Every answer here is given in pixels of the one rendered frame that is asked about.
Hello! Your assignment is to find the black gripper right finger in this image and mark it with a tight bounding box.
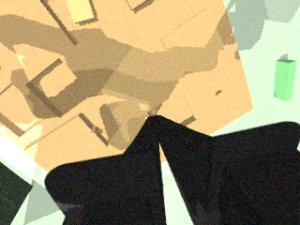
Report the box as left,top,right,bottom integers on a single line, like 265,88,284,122
154,115,300,225

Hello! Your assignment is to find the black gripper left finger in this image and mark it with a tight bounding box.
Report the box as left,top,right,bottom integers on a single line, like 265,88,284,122
44,116,167,225

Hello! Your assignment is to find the pale yellow block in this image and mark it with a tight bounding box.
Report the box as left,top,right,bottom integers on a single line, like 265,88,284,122
66,0,96,24

